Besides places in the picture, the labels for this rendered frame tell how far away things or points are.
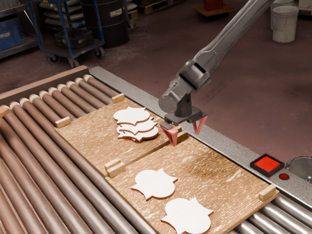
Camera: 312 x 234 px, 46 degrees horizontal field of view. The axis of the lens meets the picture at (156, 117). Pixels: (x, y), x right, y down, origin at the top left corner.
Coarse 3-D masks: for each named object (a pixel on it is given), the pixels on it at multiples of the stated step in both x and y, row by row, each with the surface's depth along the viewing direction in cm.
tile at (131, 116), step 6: (132, 108) 148; (138, 108) 147; (144, 108) 146; (114, 114) 145; (120, 114) 144; (126, 114) 144; (132, 114) 143; (138, 114) 143; (144, 114) 142; (120, 120) 140; (126, 120) 140; (132, 120) 139; (138, 120) 139; (144, 120) 139
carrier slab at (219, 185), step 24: (192, 144) 129; (144, 168) 121; (168, 168) 119; (192, 168) 118; (216, 168) 117; (240, 168) 115; (120, 192) 112; (192, 192) 109; (216, 192) 107; (240, 192) 106; (144, 216) 103; (216, 216) 100; (240, 216) 99
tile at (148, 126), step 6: (150, 120) 140; (120, 126) 141; (126, 126) 138; (132, 126) 138; (138, 126) 137; (144, 126) 137; (150, 126) 136; (132, 132) 135; (138, 132) 135; (144, 132) 135
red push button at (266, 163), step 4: (260, 160) 119; (264, 160) 118; (268, 160) 118; (272, 160) 118; (256, 164) 117; (260, 164) 117; (264, 164) 117; (268, 164) 116; (272, 164) 116; (276, 164) 116; (264, 168) 115; (268, 168) 115; (272, 168) 115
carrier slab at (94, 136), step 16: (96, 112) 157; (112, 112) 155; (64, 128) 149; (80, 128) 147; (96, 128) 146; (112, 128) 144; (160, 128) 140; (80, 144) 137; (96, 144) 136; (112, 144) 135; (128, 144) 134; (144, 144) 132; (160, 144) 131; (96, 160) 128; (128, 160) 125
